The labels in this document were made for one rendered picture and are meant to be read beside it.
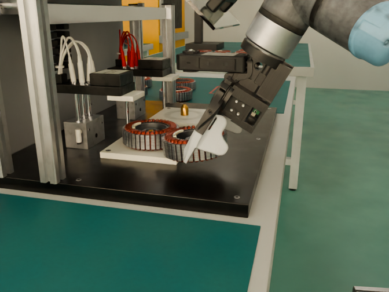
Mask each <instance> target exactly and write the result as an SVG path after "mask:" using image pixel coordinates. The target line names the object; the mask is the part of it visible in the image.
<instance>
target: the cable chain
mask: <svg viewBox="0 0 389 292"><path fill-rule="evenodd" d="M68 29H69V24H50V30H68ZM50 33H51V39H54V40H52V47H55V48H52V49H53V55H56V56H53V60H54V63H57V64H54V71H55V73H56V72H57V71H58V68H56V67H55V66H56V65H59V58H60V54H59V52H60V46H58V45H60V40H61V39H60V38H61V36H62V35H63V36H65V38H66V37H70V34H69V31H53V32H50ZM57 37H59V39H55V38H57ZM68 64H69V62H68V54H66V55H65V57H64V61H63V65H64V68H63V70H68V69H69V67H68Z"/></svg>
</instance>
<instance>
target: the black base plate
mask: <svg viewBox="0 0 389 292"><path fill-rule="evenodd" d="M183 104H186V105H187V106H188V108H193V109H204V110H206V109H207V107H208V106H209V104H202V103H181V102H174V104H170V103H166V107H174V108H181V107H182V105H183ZM162 109H163V102H162V101H149V100H145V112H146V113H145V114H143V115H142V116H140V117H139V118H137V119H136V120H131V119H130V122H133V121H137V120H139V121H140V120H141V119H142V120H144V119H146V120H148V119H149V118H151V117H152V116H154V115H155V114H157V113H158V112H159V111H161V110H162ZM96 114H98V115H103V116H104V132H105V139H104V140H102V141H101V142H99V143H98V144H96V145H95V146H93V147H91V148H90V149H77V148H66V144H65V133H64V129H63V130H62V131H61V135H62V141H63V152H64V162H65V173H66V178H65V179H63V180H60V182H59V183H58V184H51V183H50V181H48V182H47V183H42V182H41V181H40V176H39V167H38V158H37V153H36V145H35V144H33V145H30V146H29V147H26V148H24V149H22V150H20V151H18V152H16V153H14V154H12V161H13V168H14V172H13V173H11V174H7V176H6V177H4V178H0V188H4V189H14V190H19V191H28V192H38V193H43V194H52V195H62V196H71V197H77V198H86V199H95V200H104V201H110V202H119V203H128V204H134V205H143V206H153V207H162V208H167V209H177V210H186V211H195V212H201V213H210V214H219V215H224V216H234V217H243V218H248V216H249V212H250V209H251V205H252V201H253V198H254V195H255V191H256V187H257V184H258V180H259V176H260V172H261V170H262V165H263V161H264V159H265V155H266V151H267V147H268V144H269V140H270V136H271V132H272V130H273V126H274V121H275V119H276V115H277V108H275V107H268V109H267V110H266V112H265V113H264V115H263V116H262V118H261V120H260V121H259V123H258V124H257V126H256V128H255V129H254V131H253V132H252V134H251V133H249V132H247V131H246V130H244V129H242V132H241V133H233V132H230V131H228V130H226V131H227V144H228V150H227V152H226V153H225V154H224V155H221V156H218V157H217V158H214V159H209V160H204V161H203V162H201V161H200V160H199V161H198V162H195V160H194V162H192V163H190V162H188V163H187V164H186V163H184V162H180V161H179V162H178V163H177V165H169V164H162V163H150V162H139V161H132V160H120V159H108V158H100V152H101V151H102V150H103V149H105V148H106V147H108V146H110V145H111V144H113V143H114V142H115V141H117V140H118V139H120V138H121V137H122V127H123V126H124V125H126V119H118V118H117V109H116V104H115V105H113V106H111V107H109V108H107V109H105V110H103V111H101V112H98V113H96Z"/></svg>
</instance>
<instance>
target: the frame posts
mask: <svg viewBox="0 0 389 292"><path fill-rule="evenodd" d="M17 6H18V11H19V20H20V28H21V37H22V43H23V51H24V59H25V69H26V73H27V82H28V91H29V96H30V104H31V113H32V122H33V127H34V136H35V145H36V153H37V158H38V167H39V176H40V181H41V183H47V182H48V181H50V183H51V184H58V183H59V182H60V180H63V179H65V178H66V173H65V162H64V152H63V141H62V135H61V125H60V114H59V108H58V98H57V87H56V77H55V71H54V60H53V49H52V39H51V33H50V23H49V12H48V6H47V0H17ZM162 8H168V19H162V40H163V57H166V58H170V67H171V73H172V74H175V4H174V3H162ZM129 25H130V34H132V35H134V37H135V38H136V40H137V43H138V47H139V50H140V56H141V59H143V58H144V46H143V30H142V20H135V21H129ZM135 89H136V90H139V91H144V92H145V77H144V76H135ZM165 94H166V103H170V104H174V102H176V80H174V81H172V82H170V81H165ZM13 172H14V168H13V161H12V153H11V149H10V141H9V134H8V127H7V122H6V115H5V107H4V103H3V95H2V88H1V80H0V178H4V177H6V176H7V174H11V173H13Z"/></svg>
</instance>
